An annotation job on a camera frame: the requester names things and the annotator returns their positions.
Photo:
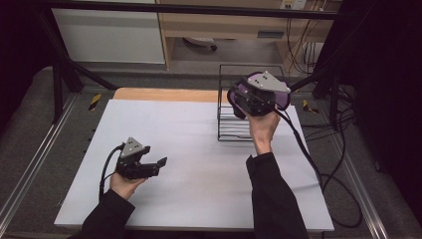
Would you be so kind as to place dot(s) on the white cabinet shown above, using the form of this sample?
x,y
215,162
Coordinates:
x,y
109,36

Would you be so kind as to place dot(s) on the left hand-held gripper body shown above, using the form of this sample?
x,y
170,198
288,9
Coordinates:
x,y
131,166

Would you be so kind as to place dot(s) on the black horizontal frame bar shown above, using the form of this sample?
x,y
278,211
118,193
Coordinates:
x,y
185,9

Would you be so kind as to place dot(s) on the white power strip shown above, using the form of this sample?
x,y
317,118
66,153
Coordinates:
x,y
293,4

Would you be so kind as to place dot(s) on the black metal stand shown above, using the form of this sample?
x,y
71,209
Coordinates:
x,y
58,86
326,83

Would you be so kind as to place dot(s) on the black curtain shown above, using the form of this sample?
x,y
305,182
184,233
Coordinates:
x,y
388,83
16,49

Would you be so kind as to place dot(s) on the grey chair base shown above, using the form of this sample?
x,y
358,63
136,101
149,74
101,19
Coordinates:
x,y
200,41

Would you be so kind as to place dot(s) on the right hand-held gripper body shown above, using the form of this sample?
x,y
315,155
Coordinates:
x,y
257,99

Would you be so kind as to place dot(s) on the light wooden desk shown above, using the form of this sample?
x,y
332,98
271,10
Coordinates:
x,y
225,28

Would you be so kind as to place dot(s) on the person's right hand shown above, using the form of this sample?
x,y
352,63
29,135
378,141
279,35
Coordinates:
x,y
263,129

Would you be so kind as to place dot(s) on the person's left hand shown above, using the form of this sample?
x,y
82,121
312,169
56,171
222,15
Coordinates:
x,y
124,186

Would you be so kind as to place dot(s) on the yellow and black tape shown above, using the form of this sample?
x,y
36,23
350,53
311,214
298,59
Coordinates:
x,y
95,102
310,107

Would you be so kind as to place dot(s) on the aluminium rail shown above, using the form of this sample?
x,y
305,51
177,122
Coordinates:
x,y
36,162
361,186

